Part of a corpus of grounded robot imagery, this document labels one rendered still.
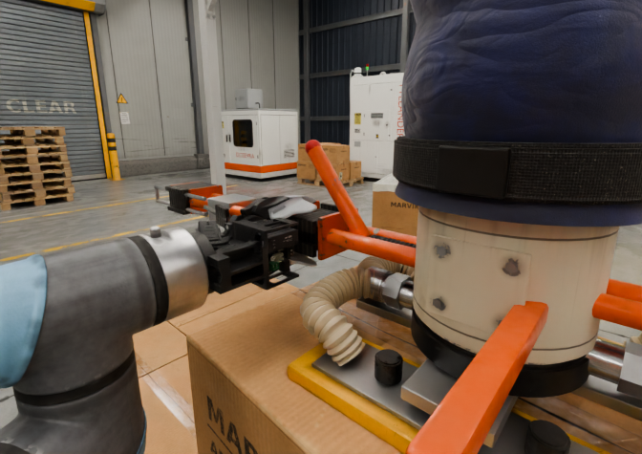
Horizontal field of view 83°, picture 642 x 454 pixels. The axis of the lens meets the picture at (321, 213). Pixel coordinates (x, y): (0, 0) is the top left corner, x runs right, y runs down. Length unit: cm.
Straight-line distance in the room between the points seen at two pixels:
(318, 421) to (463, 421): 21
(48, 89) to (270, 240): 1006
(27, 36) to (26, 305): 1020
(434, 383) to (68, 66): 1044
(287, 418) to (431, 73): 34
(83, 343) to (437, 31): 37
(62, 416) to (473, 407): 30
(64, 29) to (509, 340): 1063
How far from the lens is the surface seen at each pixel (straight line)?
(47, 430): 38
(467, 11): 31
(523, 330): 29
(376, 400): 39
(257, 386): 44
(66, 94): 1048
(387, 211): 214
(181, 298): 37
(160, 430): 123
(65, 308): 34
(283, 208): 49
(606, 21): 30
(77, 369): 36
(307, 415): 40
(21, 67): 1034
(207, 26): 425
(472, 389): 23
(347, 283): 46
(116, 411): 40
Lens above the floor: 136
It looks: 14 degrees down
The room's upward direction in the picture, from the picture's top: straight up
